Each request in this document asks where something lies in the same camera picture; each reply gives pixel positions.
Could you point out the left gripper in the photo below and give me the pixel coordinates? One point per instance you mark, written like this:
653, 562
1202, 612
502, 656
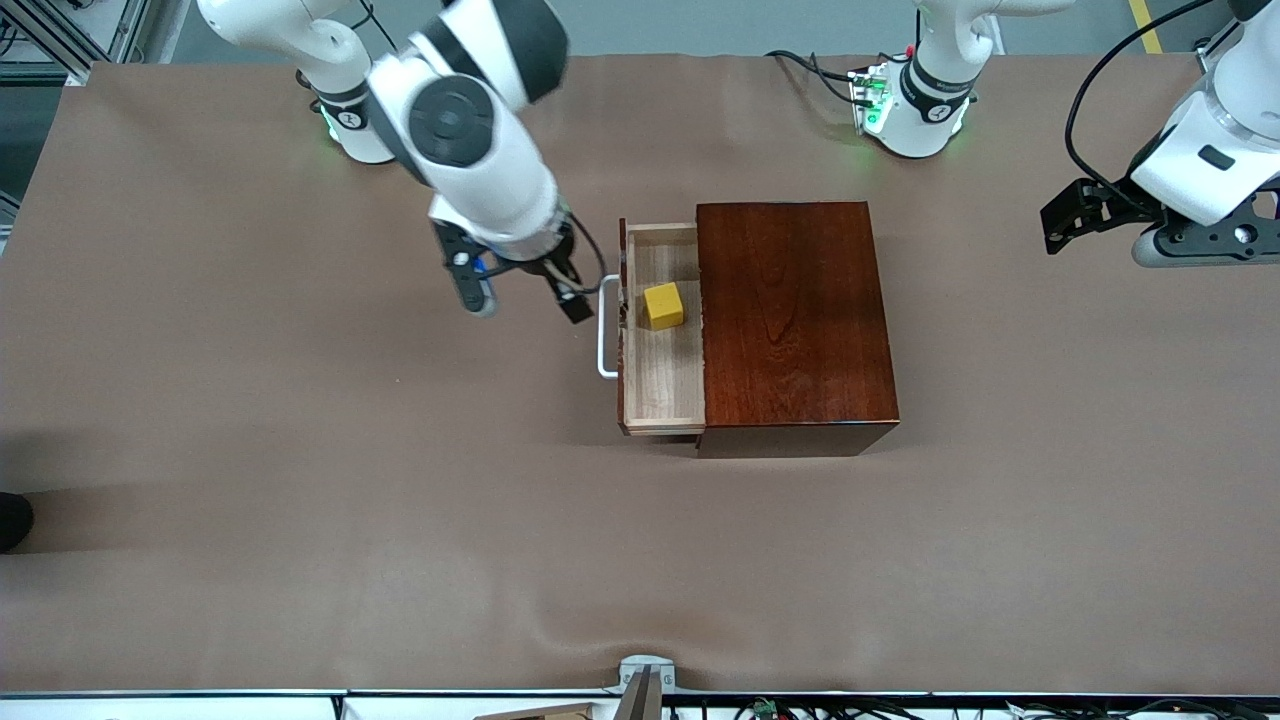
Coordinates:
1098, 203

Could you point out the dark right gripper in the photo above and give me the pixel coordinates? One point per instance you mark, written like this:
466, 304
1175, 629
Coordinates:
537, 264

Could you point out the yellow block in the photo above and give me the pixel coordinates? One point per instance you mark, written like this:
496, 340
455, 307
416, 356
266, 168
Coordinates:
662, 305

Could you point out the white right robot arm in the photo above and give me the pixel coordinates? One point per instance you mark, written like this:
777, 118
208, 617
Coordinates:
490, 170

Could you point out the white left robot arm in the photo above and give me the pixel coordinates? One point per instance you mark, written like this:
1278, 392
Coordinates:
925, 125

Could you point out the dark brown wooden cabinet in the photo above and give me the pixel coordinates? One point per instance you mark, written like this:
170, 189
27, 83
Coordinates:
800, 320

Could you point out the brown table cloth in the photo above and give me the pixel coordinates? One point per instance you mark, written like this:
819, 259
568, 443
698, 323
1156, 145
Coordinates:
300, 450

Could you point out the brown flat board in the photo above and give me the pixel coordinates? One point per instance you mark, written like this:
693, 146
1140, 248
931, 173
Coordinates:
545, 712

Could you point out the black round object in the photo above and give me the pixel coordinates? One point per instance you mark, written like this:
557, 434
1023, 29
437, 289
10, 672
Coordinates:
12, 520

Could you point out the aluminium profile post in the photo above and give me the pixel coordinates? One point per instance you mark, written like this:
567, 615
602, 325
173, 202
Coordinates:
1215, 45

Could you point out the grey metal camera bracket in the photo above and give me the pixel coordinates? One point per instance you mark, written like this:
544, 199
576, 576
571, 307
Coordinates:
645, 675

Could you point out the aluminium frame structure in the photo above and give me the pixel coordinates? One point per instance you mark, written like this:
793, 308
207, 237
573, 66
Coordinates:
60, 30

